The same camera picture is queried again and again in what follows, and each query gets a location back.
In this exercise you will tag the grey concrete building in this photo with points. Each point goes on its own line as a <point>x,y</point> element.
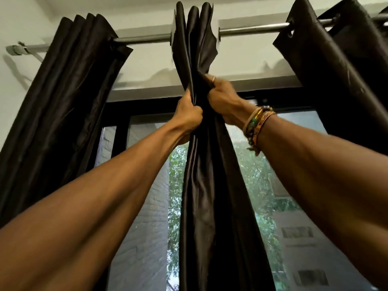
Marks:
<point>318,245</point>

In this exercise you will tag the person's right hand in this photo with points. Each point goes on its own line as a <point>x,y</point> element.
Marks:
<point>227,99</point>

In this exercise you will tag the grey metal curtain rod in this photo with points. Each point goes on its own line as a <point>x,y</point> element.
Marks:
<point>251,28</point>

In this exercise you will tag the dark brown curtain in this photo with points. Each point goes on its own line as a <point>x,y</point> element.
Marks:
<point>348,72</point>
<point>218,224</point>
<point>60,103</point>

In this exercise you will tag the person's left hand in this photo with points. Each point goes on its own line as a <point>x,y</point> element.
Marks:
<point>188,121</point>

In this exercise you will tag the person's left forearm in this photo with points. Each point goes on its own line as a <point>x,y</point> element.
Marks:
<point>91,209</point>

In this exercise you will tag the person's right forearm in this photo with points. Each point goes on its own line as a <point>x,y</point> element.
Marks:
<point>333,184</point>

